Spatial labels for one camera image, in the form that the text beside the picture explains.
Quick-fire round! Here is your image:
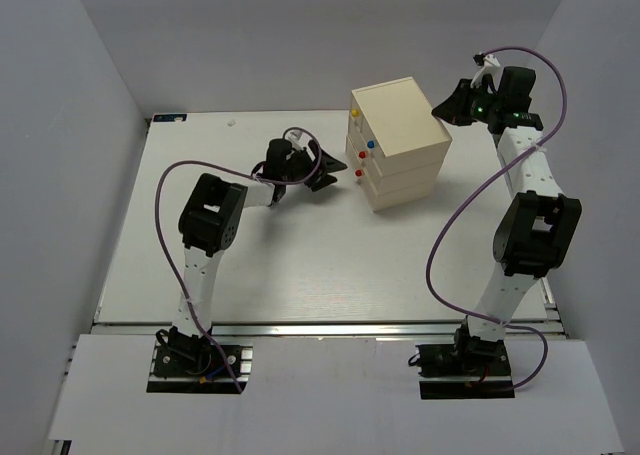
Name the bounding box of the cream plastic drawer cabinet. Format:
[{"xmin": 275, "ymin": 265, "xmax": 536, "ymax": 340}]
[{"xmin": 347, "ymin": 77, "xmax": 452, "ymax": 212}]

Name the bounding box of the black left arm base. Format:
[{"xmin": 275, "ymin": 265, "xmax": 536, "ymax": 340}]
[{"xmin": 146, "ymin": 327, "xmax": 250, "ymax": 395}]

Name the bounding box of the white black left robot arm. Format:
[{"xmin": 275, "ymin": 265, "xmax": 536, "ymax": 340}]
[{"xmin": 172, "ymin": 136, "xmax": 347, "ymax": 338}]

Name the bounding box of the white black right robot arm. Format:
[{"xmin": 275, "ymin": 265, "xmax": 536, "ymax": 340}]
[{"xmin": 432, "ymin": 66, "xmax": 582, "ymax": 350}]

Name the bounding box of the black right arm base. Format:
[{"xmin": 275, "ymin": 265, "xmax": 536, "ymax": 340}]
[{"xmin": 407, "ymin": 326, "xmax": 515, "ymax": 400}]

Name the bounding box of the black table label left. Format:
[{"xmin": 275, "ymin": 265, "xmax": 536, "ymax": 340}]
[{"xmin": 152, "ymin": 114, "xmax": 187, "ymax": 123}]

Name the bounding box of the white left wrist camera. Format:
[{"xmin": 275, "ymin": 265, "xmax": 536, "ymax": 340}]
[{"xmin": 282, "ymin": 129, "xmax": 306, "ymax": 151}]

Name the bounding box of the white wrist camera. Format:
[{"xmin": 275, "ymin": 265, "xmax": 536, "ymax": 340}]
[
  {"xmin": 282, "ymin": 129, "xmax": 306, "ymax": 151},
  {"xmin": 470, "ymin": 53, "xmax": 501, "ymax": 89}
]

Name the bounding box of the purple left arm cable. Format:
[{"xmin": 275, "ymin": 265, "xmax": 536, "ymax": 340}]
[{"xmin": 153, "ymin": 128, "xmax": 324, "ymax": 394}]

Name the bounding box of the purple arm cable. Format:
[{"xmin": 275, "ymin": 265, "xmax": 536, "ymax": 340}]
[
  {"xmin": 424, "ymin": 46, "xmax": 569, "ymax": 391},
  {"xmin": 153, "ymin": 128, "xmax": 324, "ymax": 394}
]

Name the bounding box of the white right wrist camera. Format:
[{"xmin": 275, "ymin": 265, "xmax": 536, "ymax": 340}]
[{"xmin": 470, "ymin": 53, "xmax": 501, "ymax": 89}]

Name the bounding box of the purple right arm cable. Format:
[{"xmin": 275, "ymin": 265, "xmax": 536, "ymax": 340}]
[{"xmin": 424, "ymin": 46, "xmax": 569, "ymax": 391}]

